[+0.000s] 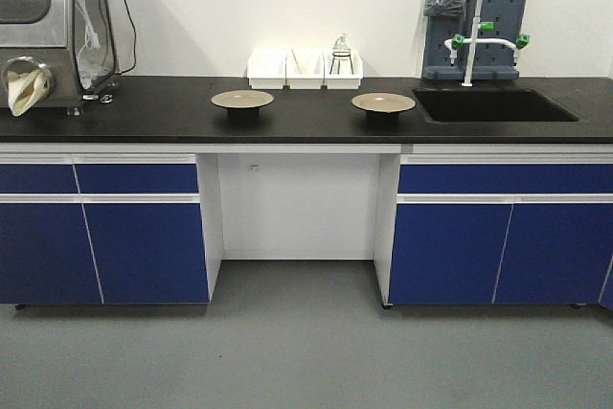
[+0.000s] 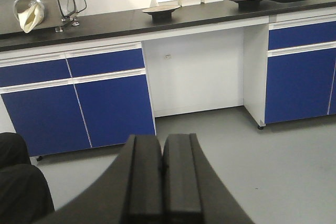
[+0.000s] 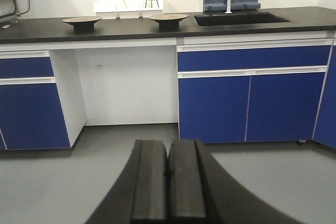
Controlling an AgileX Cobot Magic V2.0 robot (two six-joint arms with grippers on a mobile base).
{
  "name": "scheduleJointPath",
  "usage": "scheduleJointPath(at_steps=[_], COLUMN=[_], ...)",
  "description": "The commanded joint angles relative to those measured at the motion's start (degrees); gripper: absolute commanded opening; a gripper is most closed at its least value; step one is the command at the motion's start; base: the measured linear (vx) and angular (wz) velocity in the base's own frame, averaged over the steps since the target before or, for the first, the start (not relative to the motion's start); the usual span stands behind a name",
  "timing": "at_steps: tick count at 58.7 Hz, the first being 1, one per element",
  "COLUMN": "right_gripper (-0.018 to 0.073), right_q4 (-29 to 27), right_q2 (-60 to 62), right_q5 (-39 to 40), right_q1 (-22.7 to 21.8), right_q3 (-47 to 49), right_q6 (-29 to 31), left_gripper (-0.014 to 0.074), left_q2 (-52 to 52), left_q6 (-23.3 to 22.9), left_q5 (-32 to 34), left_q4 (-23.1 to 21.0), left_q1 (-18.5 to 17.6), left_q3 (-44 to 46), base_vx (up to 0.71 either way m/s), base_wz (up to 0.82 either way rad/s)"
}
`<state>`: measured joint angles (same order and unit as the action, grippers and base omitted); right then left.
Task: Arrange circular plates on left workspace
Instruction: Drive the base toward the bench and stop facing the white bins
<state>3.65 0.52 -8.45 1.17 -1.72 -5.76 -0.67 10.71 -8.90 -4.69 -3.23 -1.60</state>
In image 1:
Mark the beige round plate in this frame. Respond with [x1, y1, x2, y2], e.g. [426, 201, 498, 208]
[352, 93, 417, 125]
[211, 90, 274, 121]

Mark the middle white storage bin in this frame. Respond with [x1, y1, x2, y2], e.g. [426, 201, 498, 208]
[286, 49, 324, 90]

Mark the white storage bin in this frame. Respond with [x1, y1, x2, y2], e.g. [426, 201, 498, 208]
[324, 52, 364, 90]
[286, 49, 324, 90]
[247, 50, 287, 90]

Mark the right white storage bin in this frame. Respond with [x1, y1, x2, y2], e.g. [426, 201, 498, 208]
[324, 52, 364, 90]

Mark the left white storage bin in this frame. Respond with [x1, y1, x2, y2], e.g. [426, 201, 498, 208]
[247, 50, 287, 90]

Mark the round glass flask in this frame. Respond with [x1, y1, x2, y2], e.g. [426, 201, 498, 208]
[331, 34, 352, 64]

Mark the right blue cabinet unit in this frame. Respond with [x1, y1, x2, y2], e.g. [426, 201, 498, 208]
[382, 158, 612, 308]

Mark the blue cabinet unit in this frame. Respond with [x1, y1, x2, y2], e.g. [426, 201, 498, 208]
[382, 158, 612, 308]
[1, 154, 212, 305]

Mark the black lab sink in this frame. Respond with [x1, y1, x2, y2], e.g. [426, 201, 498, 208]
[413, 88, 580, 123]

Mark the white lab faucet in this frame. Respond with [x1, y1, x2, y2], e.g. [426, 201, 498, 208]
[443, 0, 531, 87]

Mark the left blue cabinet unit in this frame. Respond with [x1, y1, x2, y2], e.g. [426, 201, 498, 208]
[1, 154, 212, 305]

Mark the blue pegboard drying rack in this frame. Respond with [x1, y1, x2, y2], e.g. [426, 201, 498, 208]
[421, 0, 526, 81]

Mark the white rubber glove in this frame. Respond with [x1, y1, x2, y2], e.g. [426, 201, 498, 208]
[2, 57, 54, 117]

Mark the stainless steel glove box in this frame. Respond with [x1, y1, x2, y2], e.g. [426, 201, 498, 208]
[1, 0, 118, 115]

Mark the black wire tripod stand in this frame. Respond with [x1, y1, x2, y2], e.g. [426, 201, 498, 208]
[329, 51, 354, 75]

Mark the black power cable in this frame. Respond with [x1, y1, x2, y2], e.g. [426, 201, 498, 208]
[98, 0, 138, 76]

